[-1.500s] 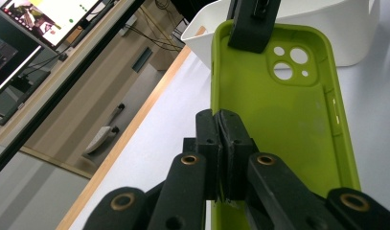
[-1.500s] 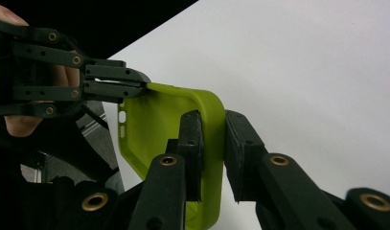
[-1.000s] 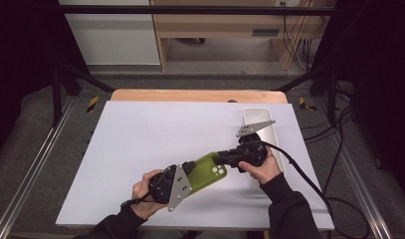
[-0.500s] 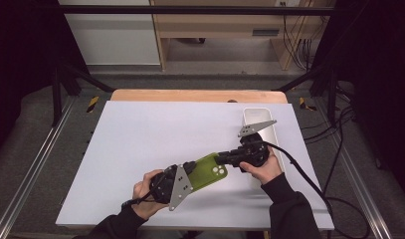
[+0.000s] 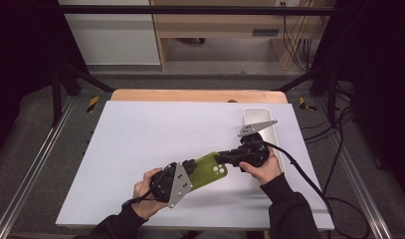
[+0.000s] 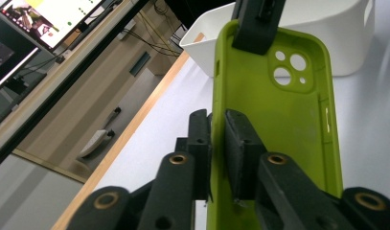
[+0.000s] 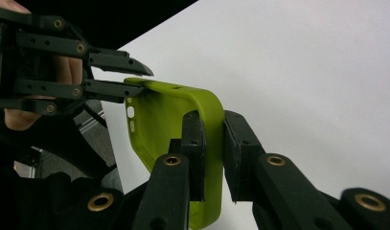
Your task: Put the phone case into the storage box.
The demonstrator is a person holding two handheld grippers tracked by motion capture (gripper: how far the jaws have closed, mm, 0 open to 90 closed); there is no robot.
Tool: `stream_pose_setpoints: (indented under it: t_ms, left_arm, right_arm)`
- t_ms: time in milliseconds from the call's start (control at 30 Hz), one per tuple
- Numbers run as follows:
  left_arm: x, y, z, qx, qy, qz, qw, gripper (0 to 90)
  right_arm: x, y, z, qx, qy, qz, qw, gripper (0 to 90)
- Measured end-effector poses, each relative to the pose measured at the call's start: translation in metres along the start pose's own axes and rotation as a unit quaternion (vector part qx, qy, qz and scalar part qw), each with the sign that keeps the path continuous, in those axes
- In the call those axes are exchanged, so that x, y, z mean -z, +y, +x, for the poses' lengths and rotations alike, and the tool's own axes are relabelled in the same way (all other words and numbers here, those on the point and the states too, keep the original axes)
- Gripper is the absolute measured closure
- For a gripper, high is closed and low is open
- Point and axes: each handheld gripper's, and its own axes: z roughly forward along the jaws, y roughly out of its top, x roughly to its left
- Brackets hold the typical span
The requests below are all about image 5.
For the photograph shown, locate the yellow black tape strip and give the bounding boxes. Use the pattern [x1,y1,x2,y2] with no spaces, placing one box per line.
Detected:
[86,96,101,114]
[299,97,317,113]

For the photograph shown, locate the person's right hand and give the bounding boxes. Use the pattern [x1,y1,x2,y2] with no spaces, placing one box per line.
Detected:
[238,146,284,186]

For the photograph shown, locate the person's left hand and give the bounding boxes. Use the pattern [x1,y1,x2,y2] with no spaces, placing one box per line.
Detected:
[132,166,168,221]

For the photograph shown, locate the bundle of black desk cables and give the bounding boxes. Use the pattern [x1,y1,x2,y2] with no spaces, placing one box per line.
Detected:
[281,2,314,72]

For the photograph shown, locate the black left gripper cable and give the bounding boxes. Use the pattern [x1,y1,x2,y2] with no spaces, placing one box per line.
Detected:
[121,190,159,209]

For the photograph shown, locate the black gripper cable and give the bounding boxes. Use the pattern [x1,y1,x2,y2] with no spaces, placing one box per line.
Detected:
[263,140,372,239]
[121,190,159,209]

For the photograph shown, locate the black floor cables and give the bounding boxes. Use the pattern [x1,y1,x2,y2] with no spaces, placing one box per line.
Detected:
[301,84,357,145]

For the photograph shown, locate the white table board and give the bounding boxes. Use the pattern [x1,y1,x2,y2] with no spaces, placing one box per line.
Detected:
[55,101,335,232]

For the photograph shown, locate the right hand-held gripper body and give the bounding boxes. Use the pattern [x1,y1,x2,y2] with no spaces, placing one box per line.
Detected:
[226,119,280,168]

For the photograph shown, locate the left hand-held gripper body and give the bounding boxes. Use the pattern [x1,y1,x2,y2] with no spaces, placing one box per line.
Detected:
[149,160,194,209]

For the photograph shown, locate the wooden table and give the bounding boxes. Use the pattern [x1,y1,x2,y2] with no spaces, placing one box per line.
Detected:
[109,88,289,105]

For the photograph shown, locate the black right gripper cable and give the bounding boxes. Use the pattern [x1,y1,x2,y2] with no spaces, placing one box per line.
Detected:
[263,140,372,239]

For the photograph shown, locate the black horizontal bar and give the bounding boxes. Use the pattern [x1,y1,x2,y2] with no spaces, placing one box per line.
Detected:
[56,5,334,16]

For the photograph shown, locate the white cabinet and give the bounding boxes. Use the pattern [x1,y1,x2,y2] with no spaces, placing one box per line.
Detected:
[58,0,161,66]

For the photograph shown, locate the aluminium floor rail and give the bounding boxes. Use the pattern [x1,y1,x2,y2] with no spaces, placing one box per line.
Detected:
[313,99,393,239]
[0,95,78,239]

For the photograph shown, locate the wooden desk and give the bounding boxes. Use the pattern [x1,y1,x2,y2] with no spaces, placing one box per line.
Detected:
[149,0,325,72]

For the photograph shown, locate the black metal stand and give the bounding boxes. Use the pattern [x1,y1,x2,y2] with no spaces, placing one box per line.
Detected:
[273,63,340,127]
[50,61,115,127]

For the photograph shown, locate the green phone case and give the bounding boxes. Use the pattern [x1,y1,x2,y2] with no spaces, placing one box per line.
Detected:
[189,151,229,191]

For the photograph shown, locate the white plastic bin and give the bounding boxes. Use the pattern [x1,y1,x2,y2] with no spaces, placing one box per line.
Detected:
[241,107,288,175]

